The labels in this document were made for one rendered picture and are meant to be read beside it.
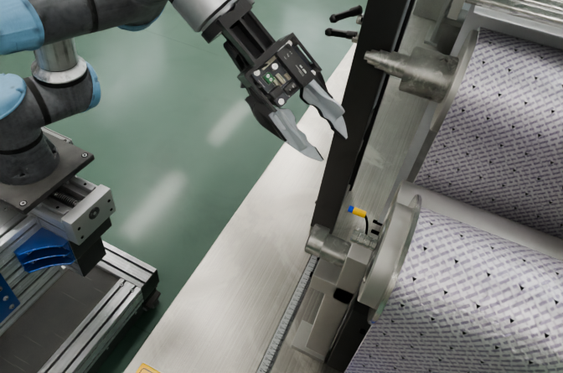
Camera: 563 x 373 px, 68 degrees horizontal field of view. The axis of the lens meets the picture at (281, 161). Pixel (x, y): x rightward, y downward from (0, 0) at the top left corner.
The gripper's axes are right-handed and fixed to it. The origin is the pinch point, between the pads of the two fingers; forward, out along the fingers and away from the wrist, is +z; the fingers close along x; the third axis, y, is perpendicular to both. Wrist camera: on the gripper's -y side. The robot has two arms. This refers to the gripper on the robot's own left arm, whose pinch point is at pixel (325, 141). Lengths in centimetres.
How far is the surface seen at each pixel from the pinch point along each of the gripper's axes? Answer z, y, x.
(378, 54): -3.0, -3.1, 13.9
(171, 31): -55, -297, 15
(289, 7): -9, -334, 112
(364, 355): 18.6, 11.3, -14.5
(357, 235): 5.9, 12.8, -6.1
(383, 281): 8.7, 17.3, -7.5
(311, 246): 7.8, 3.5, -10.6
